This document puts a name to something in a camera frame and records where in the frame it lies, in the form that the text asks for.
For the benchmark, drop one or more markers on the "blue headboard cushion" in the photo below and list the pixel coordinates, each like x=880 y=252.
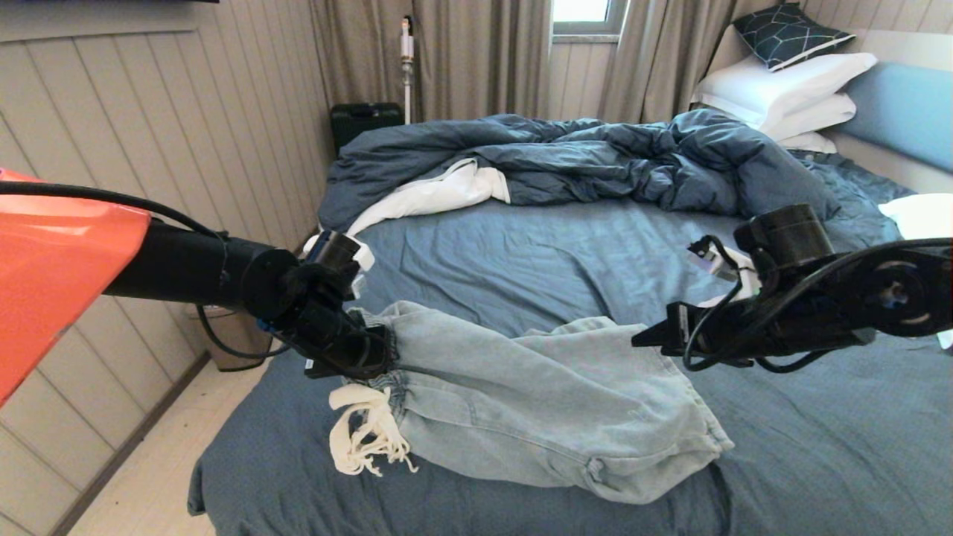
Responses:
x=904 y=108

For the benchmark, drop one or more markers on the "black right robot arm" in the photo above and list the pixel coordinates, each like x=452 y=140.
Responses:
x=908 y=290

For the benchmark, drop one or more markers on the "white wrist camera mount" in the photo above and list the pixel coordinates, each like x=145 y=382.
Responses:
x=733 y=268
x=365 y=257

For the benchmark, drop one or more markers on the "brown trash bin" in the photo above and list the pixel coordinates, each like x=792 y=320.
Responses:
x=238 y=342

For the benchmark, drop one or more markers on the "white stick vacuum cleaner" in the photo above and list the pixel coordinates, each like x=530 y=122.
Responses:
x=407 y=48

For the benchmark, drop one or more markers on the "black hard case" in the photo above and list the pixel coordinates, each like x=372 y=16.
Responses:
x=365 y=120

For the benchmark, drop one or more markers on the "window with grey frame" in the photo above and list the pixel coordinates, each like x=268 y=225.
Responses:
x=584 y=11

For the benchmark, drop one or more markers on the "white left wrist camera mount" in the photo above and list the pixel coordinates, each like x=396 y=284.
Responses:
x=365 y=257

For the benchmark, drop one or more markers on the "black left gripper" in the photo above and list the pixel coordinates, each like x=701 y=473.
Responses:
x=327 y=327

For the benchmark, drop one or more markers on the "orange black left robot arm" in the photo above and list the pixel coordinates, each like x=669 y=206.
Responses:
x=67 y=260

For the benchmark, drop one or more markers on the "light blue denim shorts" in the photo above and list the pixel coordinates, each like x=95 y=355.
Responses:
x=536 y=402

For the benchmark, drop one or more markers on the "dark blue crumpled duvet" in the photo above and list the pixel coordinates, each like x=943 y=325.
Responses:
x=633 y=160

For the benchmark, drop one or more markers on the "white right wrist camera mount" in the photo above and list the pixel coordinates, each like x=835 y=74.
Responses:
x=733 y=268

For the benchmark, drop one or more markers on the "dark patterned cushion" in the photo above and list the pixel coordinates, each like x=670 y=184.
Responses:
x=785 y=36

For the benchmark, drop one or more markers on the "blue bed sheet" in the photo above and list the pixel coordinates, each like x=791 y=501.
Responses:
x=595 y=253

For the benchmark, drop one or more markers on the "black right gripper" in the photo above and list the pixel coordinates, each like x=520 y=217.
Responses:
x=789 y=313

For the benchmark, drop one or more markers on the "white pillow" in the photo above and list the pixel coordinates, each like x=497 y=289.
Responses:
x=815 y=115
x=785 y=82
x=811 y=143
x=923 y=216

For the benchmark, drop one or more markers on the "beige curtain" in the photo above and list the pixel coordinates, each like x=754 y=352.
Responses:
x=655 y=59
x=476 y=59

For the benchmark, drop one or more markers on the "beige headboard panel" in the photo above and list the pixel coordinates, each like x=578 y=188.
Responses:
x=908 y=45

